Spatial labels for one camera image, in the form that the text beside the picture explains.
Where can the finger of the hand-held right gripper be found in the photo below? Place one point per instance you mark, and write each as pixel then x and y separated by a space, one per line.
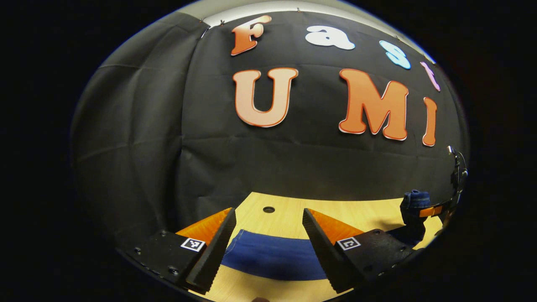
pixel 431 211

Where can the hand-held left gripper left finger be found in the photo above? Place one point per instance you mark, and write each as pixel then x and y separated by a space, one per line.
pixel 216 247

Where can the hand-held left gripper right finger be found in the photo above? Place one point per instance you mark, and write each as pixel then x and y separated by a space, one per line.
pixel 323 251

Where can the blue jeans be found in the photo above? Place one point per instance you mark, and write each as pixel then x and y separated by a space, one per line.
pixel 272 256

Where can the black backdrop cloth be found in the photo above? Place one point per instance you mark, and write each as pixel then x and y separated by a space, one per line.
pixel 209 159

